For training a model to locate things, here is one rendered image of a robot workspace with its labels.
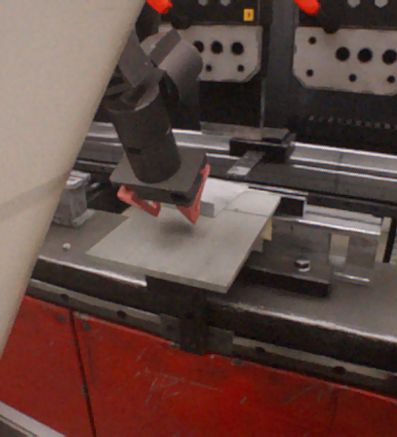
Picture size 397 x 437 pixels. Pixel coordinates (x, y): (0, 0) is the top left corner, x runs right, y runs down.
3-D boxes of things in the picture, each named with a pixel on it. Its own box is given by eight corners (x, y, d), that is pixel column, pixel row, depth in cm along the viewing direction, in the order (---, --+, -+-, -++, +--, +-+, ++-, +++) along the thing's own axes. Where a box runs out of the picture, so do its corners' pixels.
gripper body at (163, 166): (135, 151, 55) (116, 107, 50) (210, 160, 52) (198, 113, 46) (113, 190, 52) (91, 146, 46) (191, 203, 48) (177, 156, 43)
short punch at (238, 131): (198, 136, 70) (198, 76, 66) (203, 133, 71) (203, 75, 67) (259, 142, 66) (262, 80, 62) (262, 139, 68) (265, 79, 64)
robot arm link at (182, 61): (46, 59, 41) (99, 36, 35) (109, 1, 46) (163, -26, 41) (115, 147, 48) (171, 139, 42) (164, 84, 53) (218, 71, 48)
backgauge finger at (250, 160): (201, 180, 78) (201, 154, 76) (243, 143, 100) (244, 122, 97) (267, 190, 74) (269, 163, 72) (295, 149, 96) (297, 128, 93)
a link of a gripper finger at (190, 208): (171, 194, 61) (153, 146, 53) (219, 202, 58) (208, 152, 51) (152, 234, 57) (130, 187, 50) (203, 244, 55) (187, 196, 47)
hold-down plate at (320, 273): (149, 260, 74) (148, 246, 73) (163, 247, 79) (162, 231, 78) (328, 298, 64) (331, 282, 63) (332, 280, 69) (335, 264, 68)
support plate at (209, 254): (85, 259, 52) (84, 253, 52) (175, 185, 74) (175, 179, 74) (225, 294, 46) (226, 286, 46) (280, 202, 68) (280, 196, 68)
